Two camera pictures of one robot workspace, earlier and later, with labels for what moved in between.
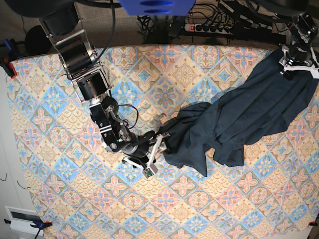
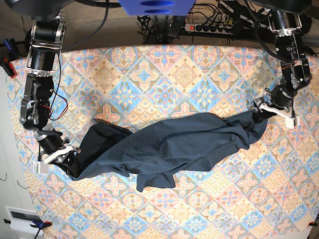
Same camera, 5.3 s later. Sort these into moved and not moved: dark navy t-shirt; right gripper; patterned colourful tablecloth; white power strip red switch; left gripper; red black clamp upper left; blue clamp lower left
Moved: dark navy t-shirt; left gripper; right gripper
Not moved: red black clamp upper left; blue clamp lower left; patterned colourful tablecloth; white power strip red switch
